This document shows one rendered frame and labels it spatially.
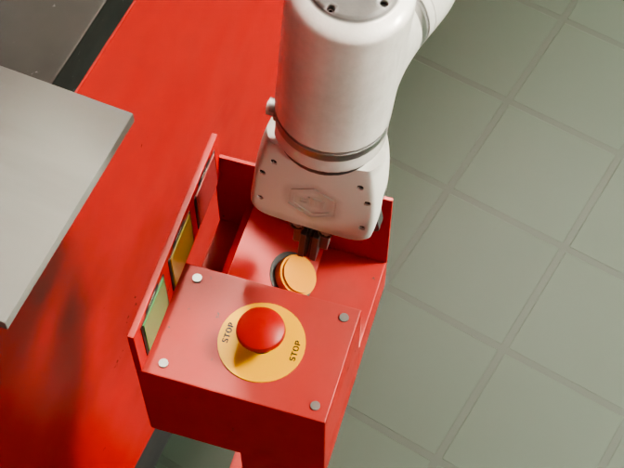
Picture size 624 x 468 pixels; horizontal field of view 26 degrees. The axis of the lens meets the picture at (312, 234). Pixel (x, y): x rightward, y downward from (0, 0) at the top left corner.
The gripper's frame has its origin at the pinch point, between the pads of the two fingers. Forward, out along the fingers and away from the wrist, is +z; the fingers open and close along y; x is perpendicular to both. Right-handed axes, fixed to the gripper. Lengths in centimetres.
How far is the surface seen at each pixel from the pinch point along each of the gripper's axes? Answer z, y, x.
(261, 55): 36, -16, 42
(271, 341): -0.2, -0.2, -10.7
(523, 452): 78, 31, 21
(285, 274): 7.3, -1.7, -0.7
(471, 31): 80, 7, 92
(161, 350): 3.3, -8.8, -12.8
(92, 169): -18.4, -14.1, -10.7
